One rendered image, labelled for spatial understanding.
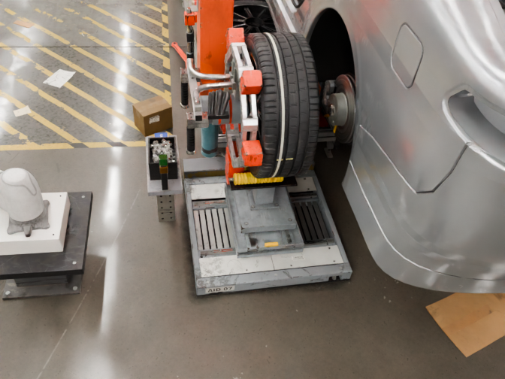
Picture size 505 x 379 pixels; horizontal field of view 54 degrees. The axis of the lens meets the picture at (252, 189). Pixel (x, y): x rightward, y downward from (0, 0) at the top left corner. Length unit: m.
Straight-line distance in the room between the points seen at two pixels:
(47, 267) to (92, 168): 1.02
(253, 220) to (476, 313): 1.26
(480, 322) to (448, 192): 1.49
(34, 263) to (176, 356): 0.78
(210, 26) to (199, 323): 1.45
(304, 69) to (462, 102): 0.80
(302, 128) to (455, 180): 0.79
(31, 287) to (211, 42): 1.52
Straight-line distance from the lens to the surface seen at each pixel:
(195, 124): 2.09
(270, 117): 2.00
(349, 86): 2.30
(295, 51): 2.13
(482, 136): 1.43
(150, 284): 2.67
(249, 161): 2.04
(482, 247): 1.60
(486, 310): 2.95
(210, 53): 2.59
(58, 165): 3.36
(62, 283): 2.73
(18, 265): 2.50
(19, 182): 2.33
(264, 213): 2.68
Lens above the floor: 2.21
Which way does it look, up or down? 45 degrees down
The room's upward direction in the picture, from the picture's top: 6 degrees clockwise
